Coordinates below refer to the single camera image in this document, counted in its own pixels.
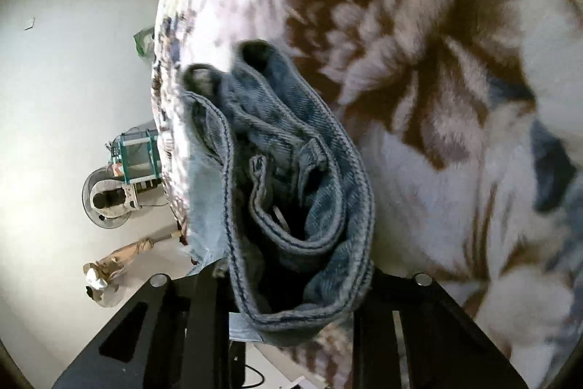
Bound blue denim pants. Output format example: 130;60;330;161
181;39;375;348

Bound brown and white printed blanket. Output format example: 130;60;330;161
150;0;583;389

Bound green frame cart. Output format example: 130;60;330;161
106;127;163;195

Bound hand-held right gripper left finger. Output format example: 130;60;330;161
51;260;249;389

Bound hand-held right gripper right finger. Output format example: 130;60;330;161
352;267;530;389

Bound black cable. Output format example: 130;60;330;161
245;364;267;389

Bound green plastic bag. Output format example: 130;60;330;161
133;27;156;62

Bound round grey fan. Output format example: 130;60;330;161
82;168;139;231

